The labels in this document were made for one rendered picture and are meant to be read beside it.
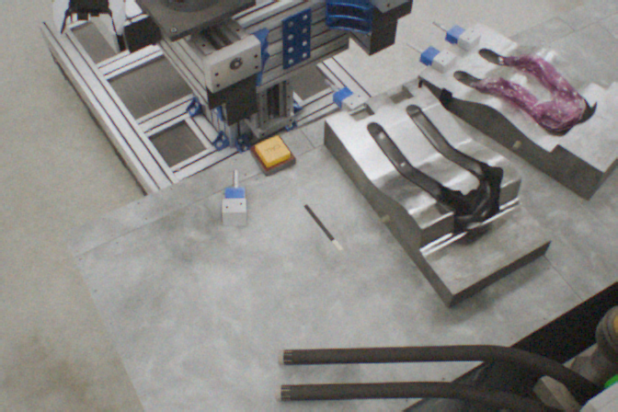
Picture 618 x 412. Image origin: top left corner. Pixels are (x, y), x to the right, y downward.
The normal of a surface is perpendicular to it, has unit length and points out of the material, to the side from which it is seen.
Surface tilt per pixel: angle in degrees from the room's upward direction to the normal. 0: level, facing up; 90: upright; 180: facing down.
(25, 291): 0
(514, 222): 0
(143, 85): 0
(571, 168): 90
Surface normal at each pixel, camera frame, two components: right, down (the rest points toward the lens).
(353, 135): 0.01, -0.58
